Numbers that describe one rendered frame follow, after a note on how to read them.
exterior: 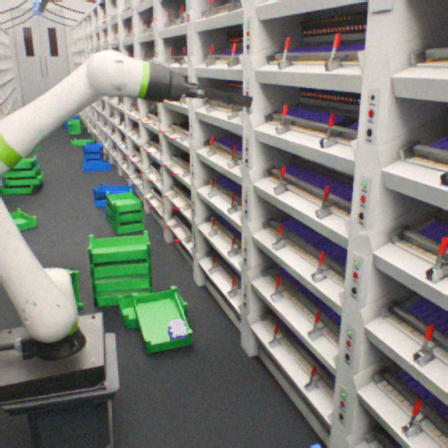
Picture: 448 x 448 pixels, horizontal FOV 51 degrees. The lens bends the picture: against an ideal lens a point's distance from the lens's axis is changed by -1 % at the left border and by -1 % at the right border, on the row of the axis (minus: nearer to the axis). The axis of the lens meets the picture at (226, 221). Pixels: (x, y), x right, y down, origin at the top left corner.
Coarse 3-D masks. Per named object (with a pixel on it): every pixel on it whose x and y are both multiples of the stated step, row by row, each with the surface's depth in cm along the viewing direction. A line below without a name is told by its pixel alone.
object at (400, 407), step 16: (368, 368) 123; (384, 368) 124; (400, 368) 125; (368, 384) 124; (384, 384) 123; (400, 384) 118; (416, 384) 117; (368, 400) 120; (384, 400) 118; (400, 400) 117; (416, 400) 107; (432, 400) 112; (384, 416) 115; (400, 416) 113; (416, 416) 112; (432, 416) 108; (400, 432) 110; (416, 432) 108; (432, 432) 106
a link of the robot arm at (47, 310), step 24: (0, 216) 109; (0, 240) 110; (24, 240) 116; (0, 264) 111; (24, 264) 113; (24, 288) 114; (48, 288) 118; (24, 312) 116; (48, 312) 117; (72, 312) 122; (48, 336) 118
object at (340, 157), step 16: (256, 112) 165; (272, 112) 166; (256, 128) 165; (272, 128) 159; (304, 128) 148; (272, 144) 157; (288, 144) 145; (304, 144) 135; (352, 144) 111; (320, 160) 130; (336, 160) 121; (352, 160) 114
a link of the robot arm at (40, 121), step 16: (64, 80) 123; (80, 80) 122; (48, 96) 122; (64, 96) 121; (80, 96) 122; (96, 96) 125; (16, 112) 121; (32, 112) 120; (48, 112) 121; (64, 112) 123; (0, 128) 119; (16, 128) 119; (32, 128) 120; (48, 128) 123; (16, 144) 120; (32, 144) 123
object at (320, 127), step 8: (280, 120) 160; (288, 120) 155; (296, 120) 150; (304, 120) 147; (312, 128) 142; (320, 128) 138; (336, 128) 130; (344, 128) 128; (344, 136) 127; (352, 136) 124
